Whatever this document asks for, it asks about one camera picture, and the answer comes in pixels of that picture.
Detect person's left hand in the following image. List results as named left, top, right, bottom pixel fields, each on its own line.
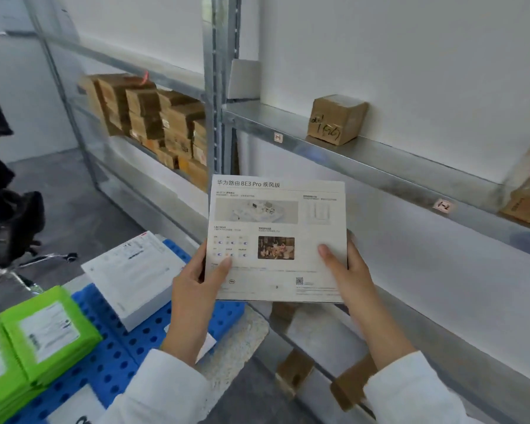
left=171, top=240, right=234, bottom=333

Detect person's right hand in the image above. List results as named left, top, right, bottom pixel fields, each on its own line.
left=317, top=231, right=381, bottom=322

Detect white number card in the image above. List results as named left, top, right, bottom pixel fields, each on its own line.
left=163, top=324, right=218, bottom=365
left=46, top=383, right=108, bottom=424

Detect white cardboard box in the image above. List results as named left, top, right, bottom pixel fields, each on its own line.
left=204, top=174, right=349, bottom=304
left=80, top=231, right=186, bottom=333

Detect small brown box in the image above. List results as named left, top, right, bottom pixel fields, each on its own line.
left=271, top=302, right=301, bottom=324
left=330, top=355, right=379, bottom=412

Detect grey metal shelf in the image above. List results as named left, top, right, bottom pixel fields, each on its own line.
left=201, top=0, right=530, bottom=424
left=0, top=0, right=215, bottom=244

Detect brown box with black handwriting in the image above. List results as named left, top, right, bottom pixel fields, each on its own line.
left=307, top=94, right=370, bottom=147

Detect stack of brown cardboard boxes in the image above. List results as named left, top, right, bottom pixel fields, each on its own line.
left=77, top=72, right=210, bottom=194

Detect tape-wrapped brown box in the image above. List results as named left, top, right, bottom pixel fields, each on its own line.
left=499, top=136, right=530, bottom=231

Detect person's right forearm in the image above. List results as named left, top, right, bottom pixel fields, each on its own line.
left=349, top=300, right=483, bottom=424

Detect person's left forearm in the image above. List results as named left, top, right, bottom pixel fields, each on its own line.
left=99, top=322, right=217, bottom=424

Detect black office chair patterned back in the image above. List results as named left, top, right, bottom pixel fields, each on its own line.
left=0, top=145, right=78, bottom=296

